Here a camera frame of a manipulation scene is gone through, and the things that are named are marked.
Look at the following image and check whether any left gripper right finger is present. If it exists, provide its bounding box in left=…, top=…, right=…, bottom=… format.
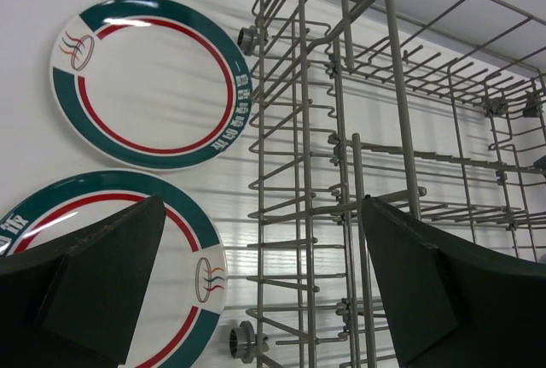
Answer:
left=360, top=197, right=545, bottom=367

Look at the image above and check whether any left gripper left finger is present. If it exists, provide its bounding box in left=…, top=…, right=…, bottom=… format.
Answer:
left=1, top=196, right=166, bottom=367

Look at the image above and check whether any near green red rimmed plate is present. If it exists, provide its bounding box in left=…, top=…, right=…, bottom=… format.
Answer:
left=1, top=169, right=228, bottom=367

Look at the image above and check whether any green red rimmed plate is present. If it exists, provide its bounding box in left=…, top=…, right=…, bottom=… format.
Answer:
left=1, top=169, right=228, bottom=367
left=49, top=0, right=253, bottom=172

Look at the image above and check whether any far green red rimmed plate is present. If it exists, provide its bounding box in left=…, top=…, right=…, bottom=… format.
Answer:
left=49, top=0, right=253, bottom=172

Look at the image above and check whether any grey wire dish rack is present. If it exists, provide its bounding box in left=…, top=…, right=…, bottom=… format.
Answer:
left=229, top=0, right=545, bottom=367

